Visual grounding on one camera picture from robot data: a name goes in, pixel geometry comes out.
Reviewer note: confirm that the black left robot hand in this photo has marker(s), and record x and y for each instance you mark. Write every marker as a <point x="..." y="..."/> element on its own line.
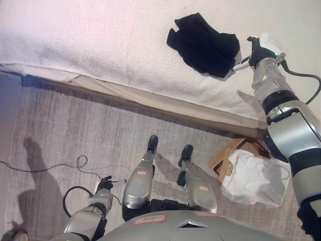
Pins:
<point x="104" y="184"/>

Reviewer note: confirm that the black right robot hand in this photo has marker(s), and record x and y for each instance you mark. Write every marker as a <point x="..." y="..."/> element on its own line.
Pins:
<point x="263" y="51"/>

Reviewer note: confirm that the black garment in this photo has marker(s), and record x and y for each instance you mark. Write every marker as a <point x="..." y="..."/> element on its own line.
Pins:
<point x="205" y="45"/>

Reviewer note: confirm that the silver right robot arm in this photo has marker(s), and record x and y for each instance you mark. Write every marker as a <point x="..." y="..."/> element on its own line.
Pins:
<point x="288" y="125"/>

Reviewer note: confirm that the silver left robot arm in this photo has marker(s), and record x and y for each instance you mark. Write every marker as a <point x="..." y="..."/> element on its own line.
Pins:
<point x="87" y="218"/>

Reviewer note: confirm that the low beige bed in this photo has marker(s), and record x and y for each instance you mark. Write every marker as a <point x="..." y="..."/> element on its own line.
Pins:
<point x="150" y="95"/>

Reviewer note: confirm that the wooden laundry basket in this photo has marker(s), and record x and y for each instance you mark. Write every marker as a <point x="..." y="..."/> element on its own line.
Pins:
<point x="225" y="158"/>

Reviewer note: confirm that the white basket liner cloth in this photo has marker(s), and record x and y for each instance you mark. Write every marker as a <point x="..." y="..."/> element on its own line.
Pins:
<point x="253" y="180"/>

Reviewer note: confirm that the silver left robot leg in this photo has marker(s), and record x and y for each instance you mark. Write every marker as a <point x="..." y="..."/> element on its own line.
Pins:
<point x="138" y="185"/>

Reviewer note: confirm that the silver robot leg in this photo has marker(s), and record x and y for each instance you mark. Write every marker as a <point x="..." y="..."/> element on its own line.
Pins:
<point x="138" y="185"/>
<point x="200" y="193"/>

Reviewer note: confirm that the silver right robot leg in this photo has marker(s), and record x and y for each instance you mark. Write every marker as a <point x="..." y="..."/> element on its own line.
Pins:
<point x="200" y="193"/>

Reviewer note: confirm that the beige duvet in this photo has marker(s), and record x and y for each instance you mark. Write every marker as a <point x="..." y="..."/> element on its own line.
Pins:
<point x="155" y="100"/>

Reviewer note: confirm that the person foot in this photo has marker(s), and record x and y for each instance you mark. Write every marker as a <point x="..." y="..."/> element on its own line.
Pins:
<point x="19" y="235"/>

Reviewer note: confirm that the white fleece blanket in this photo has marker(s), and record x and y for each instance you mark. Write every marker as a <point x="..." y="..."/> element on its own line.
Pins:
<point x="100" y="37"/>

